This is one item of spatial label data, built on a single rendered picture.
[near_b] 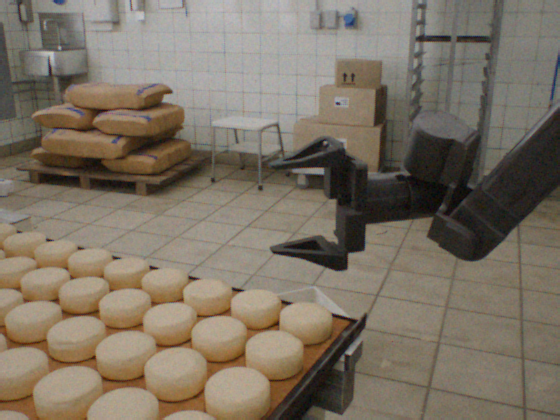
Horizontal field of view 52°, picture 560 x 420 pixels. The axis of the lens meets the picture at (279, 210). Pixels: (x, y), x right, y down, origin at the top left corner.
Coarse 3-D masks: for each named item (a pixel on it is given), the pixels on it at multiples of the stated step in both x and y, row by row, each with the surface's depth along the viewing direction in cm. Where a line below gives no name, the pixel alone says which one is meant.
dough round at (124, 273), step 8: (112, 264) 65; (120, 264) 65; (128, 264) 65; (136, 264) 65; (144, 264) 65; (104, 272) 64; (112, 272) 63; (120, 272) 63; (128, 272) 63; (136, 272) 63; (144, 272) 64; (112, 280) 63; (120, 280) 63; (128, 280) 63; (136, 280) 63; (112, 288) 63; (120, 288) 63; (136, 288) 64
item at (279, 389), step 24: (96, 312) 59; (336, 336) 54; (48, 360) 51; (96, 360) 51; (240, 360) 51; (312, 360) 51; (120, 384) 47; (144, 384) 47; (288, 384) 47; (0, 408) 44; (24, 408) 44; (168, 408) 44; (192, 408) 44
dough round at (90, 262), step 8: (88, 248) 69; (96, 248) 69; (72, 256) 67; (80, 256) 67; (88, 256) 67; (96, 256) 67; (104, 256) 67; (72, 264) 66; (80, 264) 65; (88, 264) 65; (96, 264) 66; (104, 264) 66; (72, 272) 66; (80, 272) 65; (88, 272) 65; (96, 272) 66
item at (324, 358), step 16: (48, 240) 77; (112, 256) 72; (288, 304) 60; (352, 320) 57; (352, 336) 54; (336, 352) 50; (320, 368) 48; (304, 384) 45; (288, 400) 46; (304, 400) 46; (272, 416) 44; (288, 416) 43
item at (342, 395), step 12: (348, 348) 53; (360, 348) 53; (348, 360) 51; (336, 372) 52; (348, 372) 53; (324, 384) 53; (336, 384) 52; (348, 384) 53; (312, 396) 54; (324, 396) 53; (336, 396) 53; (348, 396) 54; (324, 408) 54; (336, 408) 53
